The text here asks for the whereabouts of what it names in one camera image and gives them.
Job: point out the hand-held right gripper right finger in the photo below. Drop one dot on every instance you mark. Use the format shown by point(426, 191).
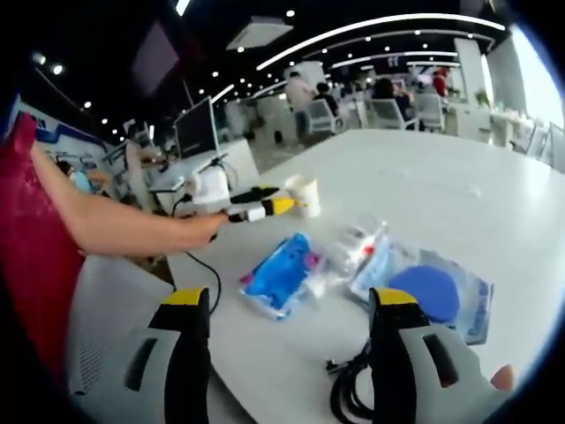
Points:
point(393, 353)

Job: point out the white paper cup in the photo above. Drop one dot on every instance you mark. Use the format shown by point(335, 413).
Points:
point(306, 199)

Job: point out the white grey office chair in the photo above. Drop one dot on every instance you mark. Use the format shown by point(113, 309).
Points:
point(390, 112)
point(555, 146)
point(535, 140)
point(322, 115)
point(430, 110)

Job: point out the clear plastic bottle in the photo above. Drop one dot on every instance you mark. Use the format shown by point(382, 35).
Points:
point(362, 252)

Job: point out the white mesh office chair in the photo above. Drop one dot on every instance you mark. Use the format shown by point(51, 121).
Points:
point(110, 309)

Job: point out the clear plastic pouch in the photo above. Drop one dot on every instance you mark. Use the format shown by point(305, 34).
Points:
point(476, 305)

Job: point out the dark computer monitor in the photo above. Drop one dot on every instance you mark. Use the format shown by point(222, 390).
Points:
point(196, 128)

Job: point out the light blue plastic packet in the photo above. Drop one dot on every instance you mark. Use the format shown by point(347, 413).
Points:
point(377, 269)

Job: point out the person's red garment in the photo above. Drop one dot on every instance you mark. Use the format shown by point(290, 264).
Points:
point(31, 243)

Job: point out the blue round pad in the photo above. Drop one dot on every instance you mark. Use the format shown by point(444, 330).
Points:
point(432, 287)

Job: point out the long curved ceiling light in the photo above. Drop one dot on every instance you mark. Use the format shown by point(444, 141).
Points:
point(397, 18)

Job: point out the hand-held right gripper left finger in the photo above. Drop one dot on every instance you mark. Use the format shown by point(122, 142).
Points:
point(190, 353)

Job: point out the white side desk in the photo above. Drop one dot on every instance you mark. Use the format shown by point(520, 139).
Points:
point(238, 163)

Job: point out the green potted plant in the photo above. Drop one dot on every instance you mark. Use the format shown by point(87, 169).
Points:
point(482, 97)

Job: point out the blue white wall banner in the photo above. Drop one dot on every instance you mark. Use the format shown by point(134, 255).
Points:
point(75, 132)

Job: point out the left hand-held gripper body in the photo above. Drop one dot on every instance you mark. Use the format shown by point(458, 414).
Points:
point(212, 190)

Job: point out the group of ceiling spotlights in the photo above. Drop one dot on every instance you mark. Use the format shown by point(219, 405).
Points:
point(290, 13)

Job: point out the ceiling air conditioner vent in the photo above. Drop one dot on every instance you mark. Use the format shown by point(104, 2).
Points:
point(260, 33)

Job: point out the white table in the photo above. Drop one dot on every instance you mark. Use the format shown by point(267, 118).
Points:
point(419, 199)

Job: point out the person's right hand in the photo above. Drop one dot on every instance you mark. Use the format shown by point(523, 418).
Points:
point(503, 377)

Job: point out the blue tissue packet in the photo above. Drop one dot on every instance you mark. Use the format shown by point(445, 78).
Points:
point(282, 269)

